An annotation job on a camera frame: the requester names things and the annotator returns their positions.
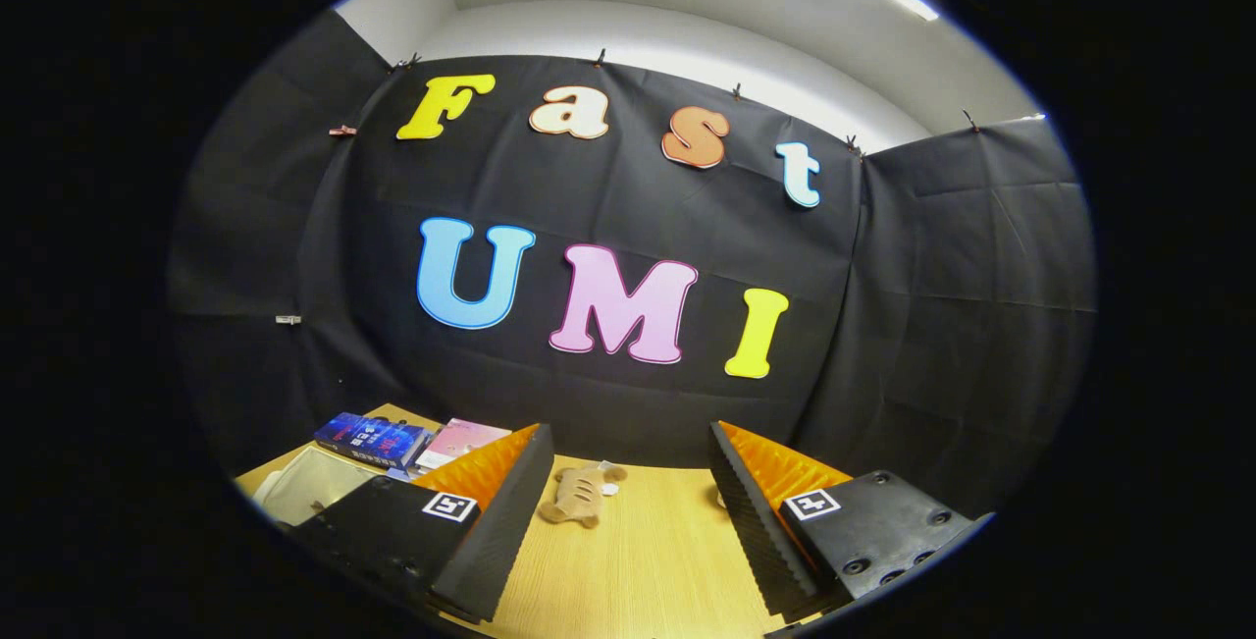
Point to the black backdrop cloth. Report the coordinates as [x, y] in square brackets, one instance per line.
[628, 197]

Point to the pink cover book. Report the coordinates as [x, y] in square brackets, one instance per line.
[456, 438]

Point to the brown striped plush toy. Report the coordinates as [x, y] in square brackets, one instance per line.
[579, 497]

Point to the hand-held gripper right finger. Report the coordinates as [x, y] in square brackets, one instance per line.
[756, 531]

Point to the green fabric storage box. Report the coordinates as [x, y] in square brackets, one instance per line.
[314, 482]

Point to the white plush toy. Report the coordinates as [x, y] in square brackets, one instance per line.
[720, 498]

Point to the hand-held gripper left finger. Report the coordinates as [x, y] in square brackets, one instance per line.
[500, 541]

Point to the dark blue book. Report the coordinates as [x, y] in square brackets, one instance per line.
[368, 438]

